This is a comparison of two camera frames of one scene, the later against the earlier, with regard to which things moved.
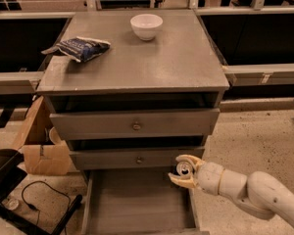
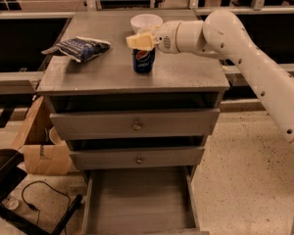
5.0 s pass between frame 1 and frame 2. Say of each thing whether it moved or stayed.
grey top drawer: stayed
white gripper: moved
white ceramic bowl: stayed
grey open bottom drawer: stayed
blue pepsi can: moved
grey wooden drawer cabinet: stayed
